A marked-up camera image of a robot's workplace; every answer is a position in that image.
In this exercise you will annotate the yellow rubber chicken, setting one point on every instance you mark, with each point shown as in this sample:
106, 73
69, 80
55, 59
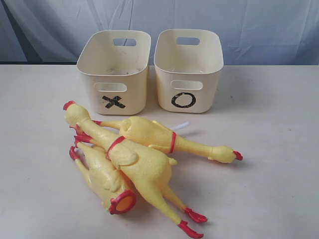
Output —
153, 134
148, 169

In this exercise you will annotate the headless yellow rubber chicken body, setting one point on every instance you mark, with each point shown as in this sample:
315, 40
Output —
113, 188

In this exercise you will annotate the detached chicken head with tube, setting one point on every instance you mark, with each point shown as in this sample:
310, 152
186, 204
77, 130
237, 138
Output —
180, 126

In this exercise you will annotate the cream bin marked O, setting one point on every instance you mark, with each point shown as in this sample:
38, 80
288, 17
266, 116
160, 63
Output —
188, 64

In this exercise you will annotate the cream bin marked X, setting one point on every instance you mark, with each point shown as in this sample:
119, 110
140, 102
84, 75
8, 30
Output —
114, 67

